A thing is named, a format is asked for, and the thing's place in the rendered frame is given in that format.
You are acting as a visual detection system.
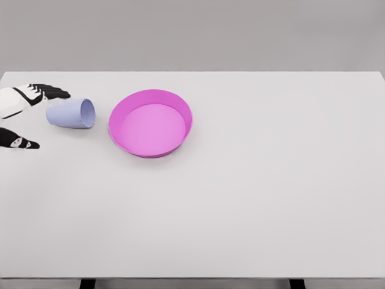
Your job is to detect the pink plate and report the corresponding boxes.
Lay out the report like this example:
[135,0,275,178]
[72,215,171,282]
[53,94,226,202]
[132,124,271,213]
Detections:
[108,89,193,159]

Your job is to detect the lavender cup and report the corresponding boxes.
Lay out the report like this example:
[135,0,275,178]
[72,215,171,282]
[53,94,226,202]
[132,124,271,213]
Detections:
[45,98,97,130]

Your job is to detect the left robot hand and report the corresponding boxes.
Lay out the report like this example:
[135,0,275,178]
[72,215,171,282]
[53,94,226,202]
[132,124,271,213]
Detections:
[0,83,72,151]

